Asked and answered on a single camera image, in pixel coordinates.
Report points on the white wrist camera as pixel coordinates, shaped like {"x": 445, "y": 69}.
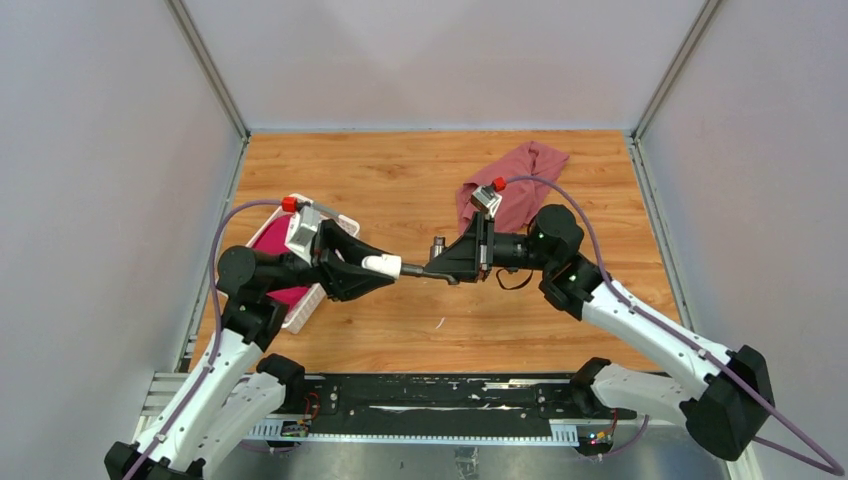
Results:
{"x": 487, "y": 200}
{"x": 302, "y": 231}

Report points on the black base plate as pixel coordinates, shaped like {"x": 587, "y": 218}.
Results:
{"x": 430, "y": 404}

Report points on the white plastic basket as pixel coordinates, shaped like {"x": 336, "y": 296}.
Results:
{"x": 297, "y": 317}

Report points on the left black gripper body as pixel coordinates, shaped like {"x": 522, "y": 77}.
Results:
{"x": 318, "y": 258}

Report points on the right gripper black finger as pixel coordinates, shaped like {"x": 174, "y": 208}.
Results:
{"x": 453, "y": 272}
{"x": 464, "y": 248}

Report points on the aluminium frame rail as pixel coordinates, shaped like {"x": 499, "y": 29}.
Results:
{"x": 397, "y": 434}

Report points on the white pipe elbow fitting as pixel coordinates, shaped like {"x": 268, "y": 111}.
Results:
{"x": 386, "y": 264}

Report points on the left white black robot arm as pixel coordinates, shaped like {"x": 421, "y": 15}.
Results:
{"x": 238, "y": 382}

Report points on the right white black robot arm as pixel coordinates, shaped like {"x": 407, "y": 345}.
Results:
{"x": 721, "y": 396}

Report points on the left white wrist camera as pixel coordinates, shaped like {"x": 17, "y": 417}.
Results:
{"x": 302, "y": 231}

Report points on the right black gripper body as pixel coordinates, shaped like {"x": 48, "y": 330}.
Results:
{"x": 486, "y": 246}

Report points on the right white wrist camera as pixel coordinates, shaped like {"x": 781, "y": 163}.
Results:
{"x": 487, "y": 200}

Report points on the magenta cloth in basket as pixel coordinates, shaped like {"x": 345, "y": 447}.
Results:
{"x": 272, "y": 241}

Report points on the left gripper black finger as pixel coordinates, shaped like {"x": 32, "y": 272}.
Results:
{"x": 345, "y": 282}
{"x": 350, "y": 248}

